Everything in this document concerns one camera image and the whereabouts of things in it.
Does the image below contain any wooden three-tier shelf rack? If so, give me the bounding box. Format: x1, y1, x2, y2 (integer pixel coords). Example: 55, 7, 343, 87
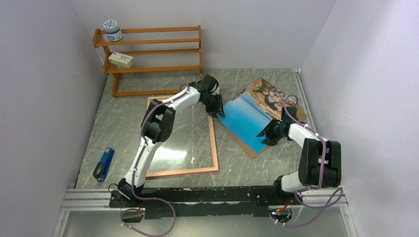
92, 25, 204, 97

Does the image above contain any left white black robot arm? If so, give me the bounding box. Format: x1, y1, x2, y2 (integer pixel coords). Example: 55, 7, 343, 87
118, 74, 225, 207

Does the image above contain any brown cardboard backing board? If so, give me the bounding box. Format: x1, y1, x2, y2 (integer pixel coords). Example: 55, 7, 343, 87
229, 108, 308, 160

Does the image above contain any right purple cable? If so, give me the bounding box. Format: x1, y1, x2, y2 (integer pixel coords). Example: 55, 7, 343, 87
271, 95, 344, 228

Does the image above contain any clear glass pane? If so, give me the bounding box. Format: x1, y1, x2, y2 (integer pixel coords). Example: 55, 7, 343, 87
149, 99, 215, 173

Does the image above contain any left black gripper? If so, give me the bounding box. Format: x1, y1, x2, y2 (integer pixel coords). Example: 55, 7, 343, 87
201, 94, 225, 121

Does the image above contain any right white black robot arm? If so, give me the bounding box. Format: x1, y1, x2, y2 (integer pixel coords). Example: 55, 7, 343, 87
256, 106, 341, 205

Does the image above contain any blue seascape photo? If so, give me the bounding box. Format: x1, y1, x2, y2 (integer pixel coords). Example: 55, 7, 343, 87
218, 78, 307, 159

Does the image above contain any small white carton box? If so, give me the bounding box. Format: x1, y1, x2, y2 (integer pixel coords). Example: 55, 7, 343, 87
108, 52, 134, 68

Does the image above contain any blue black stapler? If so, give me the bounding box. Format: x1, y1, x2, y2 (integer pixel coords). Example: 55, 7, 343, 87
92, 148, 115, 183

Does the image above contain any aluminium rail frame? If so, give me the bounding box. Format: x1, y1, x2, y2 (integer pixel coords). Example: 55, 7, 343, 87
52, 69, 358, 237

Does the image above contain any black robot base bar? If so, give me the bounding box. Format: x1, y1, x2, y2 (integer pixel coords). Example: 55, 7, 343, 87
109, 182, 301, 220

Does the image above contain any white blue-lidded jar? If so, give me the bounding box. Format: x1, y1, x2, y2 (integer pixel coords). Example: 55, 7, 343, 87
103, 20, 123, 41

